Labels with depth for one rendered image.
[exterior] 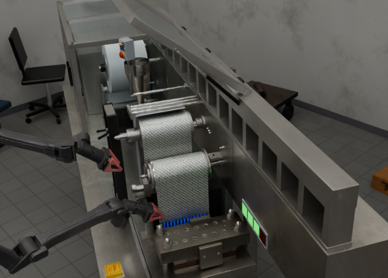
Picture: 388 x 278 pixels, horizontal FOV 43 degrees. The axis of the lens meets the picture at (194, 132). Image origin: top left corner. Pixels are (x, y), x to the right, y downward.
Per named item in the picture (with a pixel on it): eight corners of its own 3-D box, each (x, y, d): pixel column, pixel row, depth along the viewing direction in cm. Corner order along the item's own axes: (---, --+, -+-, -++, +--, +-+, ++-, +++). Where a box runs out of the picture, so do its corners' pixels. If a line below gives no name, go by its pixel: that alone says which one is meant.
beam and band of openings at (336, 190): (129, 12, 406) (126, -16, 395) (139, 11, 408) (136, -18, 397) (326, 252, 143) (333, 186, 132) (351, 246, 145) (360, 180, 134)
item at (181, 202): (159, 225, 225) (156, 191, 217) (208, 214, 231) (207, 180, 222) (160, 225, 225) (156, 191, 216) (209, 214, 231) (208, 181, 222)
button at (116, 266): (104, 269, 218) (103, 264, 217) (120, 265, 220) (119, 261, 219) (107, 280, 212) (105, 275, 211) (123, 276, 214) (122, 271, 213)
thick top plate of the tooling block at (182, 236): (153, 241, 223) (152, 230, 220) (236, 222, 233) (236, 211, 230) (161, 264, 209) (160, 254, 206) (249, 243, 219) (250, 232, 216)
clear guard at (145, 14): (96, -26, 260) (97, -27, 260) (172, 23, 284) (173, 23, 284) (135, 22, 170) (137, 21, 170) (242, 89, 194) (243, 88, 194)
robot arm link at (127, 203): (124, 203, 211) (122, 195, 216) (118, 215, 213) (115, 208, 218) (138, 206, 214) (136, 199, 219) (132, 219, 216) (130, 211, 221)
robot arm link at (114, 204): (30, 256, 182) (17, 236, 188) (32, 266, 185) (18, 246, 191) (128, 207, 207) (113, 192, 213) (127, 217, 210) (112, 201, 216)
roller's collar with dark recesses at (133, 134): (126, 139, 240) (125, 126, 237) (138, 136, 241) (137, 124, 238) (129, 144, 234) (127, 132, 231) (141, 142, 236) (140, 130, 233)
